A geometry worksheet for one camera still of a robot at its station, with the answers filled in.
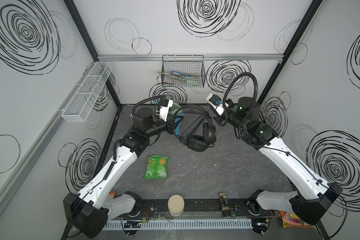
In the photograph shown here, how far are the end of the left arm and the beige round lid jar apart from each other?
0.35 metres

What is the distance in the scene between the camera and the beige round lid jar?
0.69 m

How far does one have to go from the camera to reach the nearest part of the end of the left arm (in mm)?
572
